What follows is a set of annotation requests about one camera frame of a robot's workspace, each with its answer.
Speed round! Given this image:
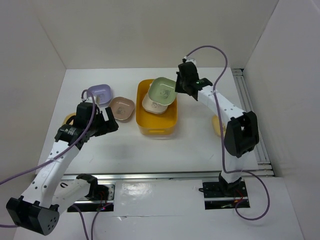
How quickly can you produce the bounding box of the aluminium rail front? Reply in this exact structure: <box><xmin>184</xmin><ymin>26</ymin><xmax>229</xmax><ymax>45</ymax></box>
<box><xmin>61</xmin><ymin>168</ymin><xmax>275</xmax><ymax>181</ymax></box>

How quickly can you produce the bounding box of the aluminium rail right side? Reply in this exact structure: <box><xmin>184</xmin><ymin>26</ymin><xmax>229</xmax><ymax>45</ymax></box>
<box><xmin>231</xmin><ymin>68</ymin><xmax>275</xmax><ymax>177</ymax></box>

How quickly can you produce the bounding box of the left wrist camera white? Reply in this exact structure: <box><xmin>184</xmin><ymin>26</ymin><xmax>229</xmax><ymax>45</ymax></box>
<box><xmin>82</xmin><ymin>96</ymin><xmax>100</xmax><ymax>108</ymax></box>

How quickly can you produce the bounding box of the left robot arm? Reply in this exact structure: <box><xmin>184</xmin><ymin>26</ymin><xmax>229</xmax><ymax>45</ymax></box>
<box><xmin>6</xmin><ymin>102</ymin><xmax>119</xmax><ymax>236</ymax></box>

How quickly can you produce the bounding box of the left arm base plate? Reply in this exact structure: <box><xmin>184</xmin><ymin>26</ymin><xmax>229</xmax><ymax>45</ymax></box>
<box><xmin>74</xmin><ymin>182</ymin><xmax>116</xmax><ymax>213</ymax></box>

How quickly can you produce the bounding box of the lavender plate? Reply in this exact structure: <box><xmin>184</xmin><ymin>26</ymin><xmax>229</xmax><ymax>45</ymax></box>
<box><xmin>88</xmin><ymin>84</ymin><xmax>113</xmax><ymax>105</ymax></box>

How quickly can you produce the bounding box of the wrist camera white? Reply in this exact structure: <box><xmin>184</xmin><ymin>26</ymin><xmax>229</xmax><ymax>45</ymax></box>
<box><xmin>82</xmin><ymin>96</ymin><xmax>100</xmax><ymax>108</ymax></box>
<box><xmin>182</xmin><ymin>56</ymin><xmax>197</xmax><ymax>66</ymax></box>

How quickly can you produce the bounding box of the yellow plastic bin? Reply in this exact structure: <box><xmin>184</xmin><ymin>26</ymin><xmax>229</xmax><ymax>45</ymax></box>
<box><xmin>135</xmin><ymin>79</ymin><xmax>178</xmax><ymax>136</ymax></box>

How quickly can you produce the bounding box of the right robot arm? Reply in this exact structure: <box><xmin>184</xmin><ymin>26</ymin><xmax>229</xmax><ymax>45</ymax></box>
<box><xmin>175</xmin><ymin>61</ymin><xmax>259</xmax><ymax>197</ymax></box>

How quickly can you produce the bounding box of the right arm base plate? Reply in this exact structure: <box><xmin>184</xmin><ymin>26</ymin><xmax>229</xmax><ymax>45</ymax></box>
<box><xmin>198</xmin><ymin>181</ymin><xmax>250</xmax><ymax>210</ymax></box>

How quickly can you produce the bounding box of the aluminium rail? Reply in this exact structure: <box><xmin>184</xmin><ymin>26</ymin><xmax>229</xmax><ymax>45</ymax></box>
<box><xmin>231</xmin><ymin>68</ymin><xmax>275</xmax><ymax>177</ymax></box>
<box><xmin>61</xmin><ymin>168</ymin><xmax>275</xmax><ymax>181</ymax></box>

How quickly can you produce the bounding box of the brown pink plate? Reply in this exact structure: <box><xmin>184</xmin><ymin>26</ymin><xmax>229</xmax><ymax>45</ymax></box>
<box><xmin>108</xmin><ymin>96</ymin><xmax>135</xmax><ymax>123</ymax></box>

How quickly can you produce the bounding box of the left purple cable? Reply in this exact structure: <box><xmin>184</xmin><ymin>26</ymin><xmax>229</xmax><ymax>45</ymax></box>
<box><xmin>0</xmin><ymin>89</ymin><xmax>98</xmax><ymax>186</ymax></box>

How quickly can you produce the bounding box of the green plate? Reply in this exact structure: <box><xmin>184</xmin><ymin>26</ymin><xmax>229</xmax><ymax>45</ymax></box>
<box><xmin>148</xmin><ymin>77</ymin><xmax>177</xmax><ymax>106</ymax></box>

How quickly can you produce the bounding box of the purple cable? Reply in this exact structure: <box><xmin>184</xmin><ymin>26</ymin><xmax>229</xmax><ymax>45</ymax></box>
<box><xmin>0</xmin><ymin>89</ymin><xmax>98</xmax><ymax>186</ymax></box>
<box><xmin>183</xmin><ymin>45</ymin><xmax>272</xmax><ymax>221</ymax></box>

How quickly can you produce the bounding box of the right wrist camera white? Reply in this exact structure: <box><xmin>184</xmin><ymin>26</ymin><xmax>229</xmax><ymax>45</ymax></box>
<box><xmin>182</xmin><ymin>56</ymin><xmax>197</xmax><ymax>66</ymax></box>

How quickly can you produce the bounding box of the yellow plate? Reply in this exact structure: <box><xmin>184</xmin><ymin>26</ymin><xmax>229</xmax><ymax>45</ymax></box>
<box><xmin>211</xmin><ymin>115</ymin><xmax>226</xmax><ymax>137</ymax></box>
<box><xmin>61</xmin><ymin>112</ymin><xmax>77</xmax><ymax>126</ymax></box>

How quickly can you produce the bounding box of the cream plate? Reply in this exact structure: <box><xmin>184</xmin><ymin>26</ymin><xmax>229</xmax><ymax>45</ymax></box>
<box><xmin>142</xmin><ymin>93</ymin><xmax>168</xmax><ymax>115</ymax></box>

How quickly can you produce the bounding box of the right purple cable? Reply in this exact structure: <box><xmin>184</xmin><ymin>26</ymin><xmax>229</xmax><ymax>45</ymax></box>
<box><xmin>183</xmin><ymin>45</ymin><xmax>272</xmax><ymax>221</ymax></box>

